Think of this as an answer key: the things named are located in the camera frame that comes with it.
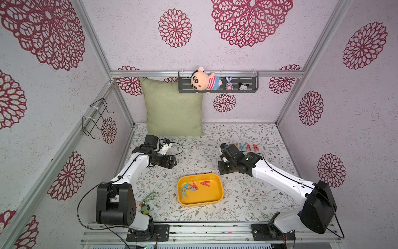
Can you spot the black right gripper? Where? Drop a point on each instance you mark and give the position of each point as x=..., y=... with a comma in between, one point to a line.
x=224, y=166

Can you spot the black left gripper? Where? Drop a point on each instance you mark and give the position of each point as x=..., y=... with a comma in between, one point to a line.
x=165, y=164

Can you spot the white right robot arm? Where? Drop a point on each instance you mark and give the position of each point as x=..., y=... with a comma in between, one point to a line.
x=316, y=204

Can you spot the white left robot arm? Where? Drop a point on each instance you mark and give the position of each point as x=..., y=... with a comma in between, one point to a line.
x=115, y=201

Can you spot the yellow plastic storage box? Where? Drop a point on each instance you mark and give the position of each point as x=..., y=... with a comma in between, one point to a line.
x=204, y=195

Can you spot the grey clothespin bottom left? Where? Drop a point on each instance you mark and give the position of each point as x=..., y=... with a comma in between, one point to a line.
x=183, y=193

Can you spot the red clothespin bottom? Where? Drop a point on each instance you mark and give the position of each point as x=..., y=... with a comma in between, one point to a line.
x=192, y=187

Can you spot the green cushion pillow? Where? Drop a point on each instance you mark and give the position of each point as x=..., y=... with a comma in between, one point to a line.
x=169, y=112

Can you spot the small blue rabbit figure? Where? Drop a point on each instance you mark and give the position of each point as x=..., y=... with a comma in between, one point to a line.
x=229, y=85

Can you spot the black white mouse figure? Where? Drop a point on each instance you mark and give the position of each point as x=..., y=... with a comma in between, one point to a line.
x=243, y=87

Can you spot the cartoon boy plush doll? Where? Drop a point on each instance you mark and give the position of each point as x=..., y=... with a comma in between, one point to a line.
x=201, y=81

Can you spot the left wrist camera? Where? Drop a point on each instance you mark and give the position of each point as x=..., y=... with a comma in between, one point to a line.
x=151, y=141

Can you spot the plush keychain with green ring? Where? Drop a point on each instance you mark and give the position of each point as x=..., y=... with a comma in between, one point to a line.
x=144, y=206

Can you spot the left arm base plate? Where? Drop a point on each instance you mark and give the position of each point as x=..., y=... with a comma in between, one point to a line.
x=155, y=233

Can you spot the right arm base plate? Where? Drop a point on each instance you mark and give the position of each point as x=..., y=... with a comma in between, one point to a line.
x=266, y=232

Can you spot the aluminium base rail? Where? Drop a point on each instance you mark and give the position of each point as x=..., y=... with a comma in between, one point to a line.
x=204, y=233

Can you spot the dark wall shelf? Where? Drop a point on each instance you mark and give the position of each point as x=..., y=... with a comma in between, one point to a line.
x=232, y=83

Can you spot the black wire wall rack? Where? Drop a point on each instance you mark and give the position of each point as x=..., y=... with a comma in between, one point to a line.
x=90, y=122

